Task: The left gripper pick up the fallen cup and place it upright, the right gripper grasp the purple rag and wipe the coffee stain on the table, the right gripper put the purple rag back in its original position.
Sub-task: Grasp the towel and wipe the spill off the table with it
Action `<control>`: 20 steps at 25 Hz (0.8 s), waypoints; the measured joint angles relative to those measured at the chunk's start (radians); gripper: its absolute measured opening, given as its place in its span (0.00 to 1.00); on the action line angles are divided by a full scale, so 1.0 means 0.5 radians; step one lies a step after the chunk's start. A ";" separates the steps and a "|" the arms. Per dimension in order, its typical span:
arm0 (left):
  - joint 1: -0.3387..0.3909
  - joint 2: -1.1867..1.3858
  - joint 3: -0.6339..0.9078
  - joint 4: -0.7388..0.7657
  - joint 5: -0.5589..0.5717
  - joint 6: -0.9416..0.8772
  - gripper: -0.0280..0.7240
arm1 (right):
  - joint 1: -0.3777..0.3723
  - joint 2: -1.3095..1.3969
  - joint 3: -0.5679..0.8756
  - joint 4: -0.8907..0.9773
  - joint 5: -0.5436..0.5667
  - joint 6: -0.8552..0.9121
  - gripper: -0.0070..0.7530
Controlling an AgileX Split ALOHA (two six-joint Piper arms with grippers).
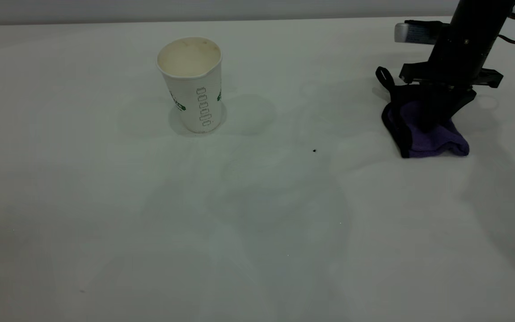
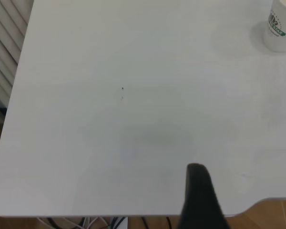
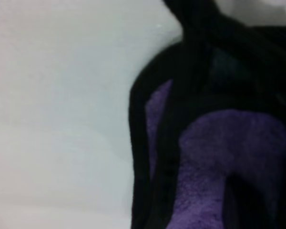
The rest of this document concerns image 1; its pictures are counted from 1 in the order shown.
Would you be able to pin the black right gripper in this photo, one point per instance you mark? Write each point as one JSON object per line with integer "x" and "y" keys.
{"x": 456, "y": 67}

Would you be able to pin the purple cloth with black trim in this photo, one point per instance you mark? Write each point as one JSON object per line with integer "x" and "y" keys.
{"x": 436, "y": 141}

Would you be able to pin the white paper cup green logo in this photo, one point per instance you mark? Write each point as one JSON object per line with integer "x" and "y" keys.
{"x": 192, "y": 85}

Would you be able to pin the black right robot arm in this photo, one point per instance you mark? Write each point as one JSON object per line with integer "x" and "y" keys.
{"x": 481, "y": 15}

